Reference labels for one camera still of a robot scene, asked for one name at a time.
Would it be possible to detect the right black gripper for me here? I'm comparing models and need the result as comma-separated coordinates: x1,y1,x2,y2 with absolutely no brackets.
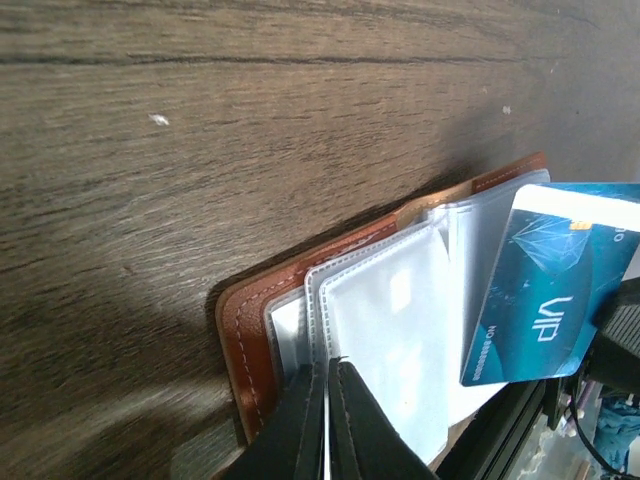
592,278,639,360

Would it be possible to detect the blue VIP card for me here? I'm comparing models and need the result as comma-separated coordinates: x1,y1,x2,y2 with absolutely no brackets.
460,183,639,387

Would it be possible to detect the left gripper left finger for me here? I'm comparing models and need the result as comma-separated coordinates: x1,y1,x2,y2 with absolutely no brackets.
216,363,325,480

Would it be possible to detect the brown leather card holder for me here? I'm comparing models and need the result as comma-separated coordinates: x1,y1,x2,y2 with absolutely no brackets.
214,153,549,479

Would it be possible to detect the black aluminium frame rail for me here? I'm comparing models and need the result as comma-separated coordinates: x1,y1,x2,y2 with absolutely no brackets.
435,379,567,479

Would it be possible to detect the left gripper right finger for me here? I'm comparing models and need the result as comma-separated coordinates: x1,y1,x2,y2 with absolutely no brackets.
328,359,437,480

